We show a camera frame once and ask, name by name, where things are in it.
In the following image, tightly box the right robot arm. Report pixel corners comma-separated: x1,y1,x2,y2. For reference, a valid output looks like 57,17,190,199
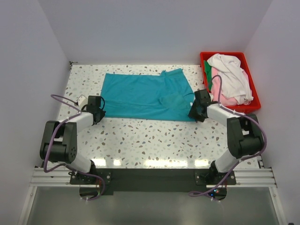
188,90,266,185

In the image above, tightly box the white t shirt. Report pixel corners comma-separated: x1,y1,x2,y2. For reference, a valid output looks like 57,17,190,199
207,53,254,105

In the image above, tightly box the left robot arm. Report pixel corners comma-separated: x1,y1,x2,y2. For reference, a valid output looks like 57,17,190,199
39,96,105,186

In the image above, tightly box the green t shirt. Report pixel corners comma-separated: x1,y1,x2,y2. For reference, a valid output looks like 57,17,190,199
204,60,212,91

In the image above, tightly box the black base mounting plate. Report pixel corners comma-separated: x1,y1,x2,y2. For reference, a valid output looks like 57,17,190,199
69,168,237,197

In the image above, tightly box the red plastic bin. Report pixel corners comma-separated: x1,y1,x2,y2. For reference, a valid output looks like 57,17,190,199
200,52,261,113

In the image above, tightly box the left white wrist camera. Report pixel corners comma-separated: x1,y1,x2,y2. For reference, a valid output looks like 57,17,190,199
76,95,88,109

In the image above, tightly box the teal t shirt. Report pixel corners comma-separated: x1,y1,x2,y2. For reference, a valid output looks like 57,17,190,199
101,68,194,121

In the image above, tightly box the pink t shirt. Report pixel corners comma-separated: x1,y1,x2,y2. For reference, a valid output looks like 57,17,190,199
210,67,238,106

